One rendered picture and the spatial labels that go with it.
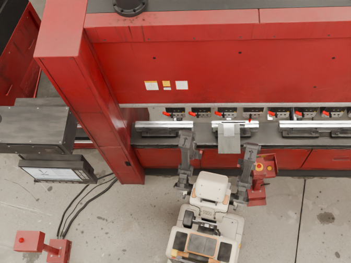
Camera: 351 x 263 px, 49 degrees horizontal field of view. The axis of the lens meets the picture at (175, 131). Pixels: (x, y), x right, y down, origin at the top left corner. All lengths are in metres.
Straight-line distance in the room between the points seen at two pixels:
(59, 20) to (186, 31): 0.71
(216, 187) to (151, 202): 1.54
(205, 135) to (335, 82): 1.18
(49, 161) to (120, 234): 1.62
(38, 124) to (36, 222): 2.11
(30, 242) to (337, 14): 2.77
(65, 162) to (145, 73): 0.79
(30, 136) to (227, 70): 1.28
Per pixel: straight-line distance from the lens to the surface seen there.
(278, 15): 2.21
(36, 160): 2.74
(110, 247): 4.09
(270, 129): 3.42
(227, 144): 3.19
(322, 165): 3.92
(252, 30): 2.20
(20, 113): 2.51
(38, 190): 4.48
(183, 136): 2.54
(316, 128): 3.48
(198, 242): 3.06
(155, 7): 2.25
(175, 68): 2.51
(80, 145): 4.27
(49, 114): 2.43
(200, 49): 2.34
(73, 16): 2.32
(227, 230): 3.72
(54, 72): 2.32
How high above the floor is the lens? 3.93
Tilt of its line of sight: 65 degrees down
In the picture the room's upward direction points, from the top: 11 degrees counter-clockwise
